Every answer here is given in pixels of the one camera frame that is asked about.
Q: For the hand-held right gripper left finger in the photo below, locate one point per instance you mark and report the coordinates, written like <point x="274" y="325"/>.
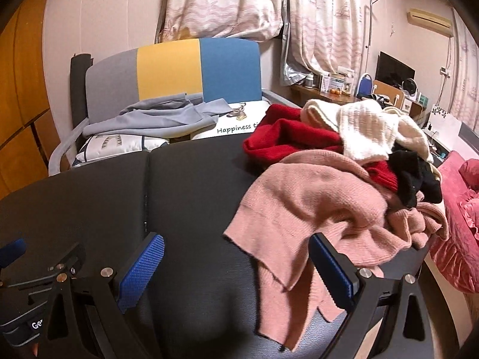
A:
<point x="144" y="265"/>

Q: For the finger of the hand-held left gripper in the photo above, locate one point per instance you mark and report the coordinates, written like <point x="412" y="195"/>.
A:
<point x="45" y="265"/>
<point x="11" y="250"/>

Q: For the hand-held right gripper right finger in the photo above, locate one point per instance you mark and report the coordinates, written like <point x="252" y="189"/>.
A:
<point x="331" y="269"/>

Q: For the pink knit sweater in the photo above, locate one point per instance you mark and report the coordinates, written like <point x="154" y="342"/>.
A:
<point x="299" y="194"/>

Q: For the black garment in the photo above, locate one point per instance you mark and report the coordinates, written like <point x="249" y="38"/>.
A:
<point x="411" y="175"/>

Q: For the pink bed cover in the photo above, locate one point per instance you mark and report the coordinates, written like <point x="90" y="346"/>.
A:
<point x="460" y="232"/>

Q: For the white ribbed knit sweater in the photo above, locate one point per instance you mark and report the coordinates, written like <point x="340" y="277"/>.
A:
<point x="365" y="131"/>

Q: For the red knit sweater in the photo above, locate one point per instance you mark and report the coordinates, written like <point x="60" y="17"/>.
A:
<point x="284" y="134"/>

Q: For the wooden wardrobe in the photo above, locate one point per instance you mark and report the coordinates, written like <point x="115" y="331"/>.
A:
<point x="22" y="101"/>

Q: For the grey cloth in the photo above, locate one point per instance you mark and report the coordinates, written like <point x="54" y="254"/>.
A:
<point x="161" y="114"/>

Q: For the cream knit sweater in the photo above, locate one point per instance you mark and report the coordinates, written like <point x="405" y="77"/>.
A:
<point x="411" y="134"/>

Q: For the white pillow with black print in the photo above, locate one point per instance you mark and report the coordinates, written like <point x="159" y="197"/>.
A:
<point x="232" y="129"/>

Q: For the wooden desk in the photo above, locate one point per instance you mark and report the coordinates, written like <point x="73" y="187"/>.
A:
<point x="310" y="91"/>

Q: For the white box with leaf print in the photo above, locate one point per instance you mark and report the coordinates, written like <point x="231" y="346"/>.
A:
<point x="447" y="125"/>

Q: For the blue round-top bag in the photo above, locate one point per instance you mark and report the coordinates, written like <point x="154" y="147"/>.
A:
<point x="365" y="86"/>

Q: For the wooden chair back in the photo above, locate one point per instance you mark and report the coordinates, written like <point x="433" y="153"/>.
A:
<point x="389" y="91"/>

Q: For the white green box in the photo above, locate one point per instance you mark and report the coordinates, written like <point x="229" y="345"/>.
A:
<point x="340" y="80"/>

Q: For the small white desk fan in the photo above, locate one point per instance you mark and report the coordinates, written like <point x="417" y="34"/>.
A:
<point x="409" y="86"/>

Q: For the silver foil sheet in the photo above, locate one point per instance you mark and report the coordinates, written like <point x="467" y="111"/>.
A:
<point x="293" y="71"/>

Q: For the black monitor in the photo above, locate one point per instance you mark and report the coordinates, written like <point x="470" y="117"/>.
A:
<point x="393" y="67"/>

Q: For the metal pole stand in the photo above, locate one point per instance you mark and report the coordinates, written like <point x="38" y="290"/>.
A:
<point x="370" y="37"/>

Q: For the pink printed side curtain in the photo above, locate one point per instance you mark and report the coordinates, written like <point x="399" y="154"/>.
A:
<point x="467" y="74"/>

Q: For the bundled pink printed curtain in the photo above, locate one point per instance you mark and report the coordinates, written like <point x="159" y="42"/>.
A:
<point x="224" y="3"/>

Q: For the white wall pipe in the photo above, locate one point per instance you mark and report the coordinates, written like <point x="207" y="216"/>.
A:
<point x="445" y="67"/>

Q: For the wall air conditioner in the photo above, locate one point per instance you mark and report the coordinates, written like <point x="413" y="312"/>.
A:
<point x="430" y="20"/>

